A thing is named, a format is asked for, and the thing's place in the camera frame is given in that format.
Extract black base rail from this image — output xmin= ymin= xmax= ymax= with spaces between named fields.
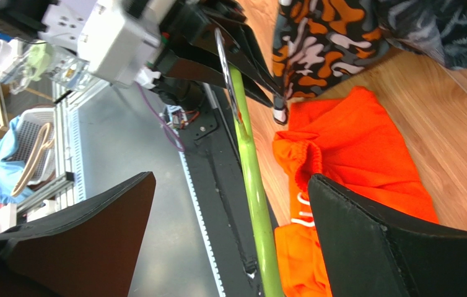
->
xmin=169 ymin=82 xmax=264 ymax=296

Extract dark leaf-pattern shorts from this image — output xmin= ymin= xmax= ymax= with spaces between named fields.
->
xmin=375 ymin=0 xmax=467 ymax=70

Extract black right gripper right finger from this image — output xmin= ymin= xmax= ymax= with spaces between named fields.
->
xmin=308 ymin=174 xmax=467 ymax=296

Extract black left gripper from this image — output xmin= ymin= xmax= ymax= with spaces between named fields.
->
xmin=151 ymin=1 xmax=280 ymax=110

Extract orange camouflage shorts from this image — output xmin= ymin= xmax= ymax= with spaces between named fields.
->
xmin=272 ymin=0 xmax=389 ymax=125

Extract lime green hanger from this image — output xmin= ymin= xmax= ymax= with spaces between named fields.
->
xmin=214 ymin=28 xmax=284 ymax=296

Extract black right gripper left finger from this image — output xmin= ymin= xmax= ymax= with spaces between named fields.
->
xmin=0 ymin=172 xmax=156 ymax=296

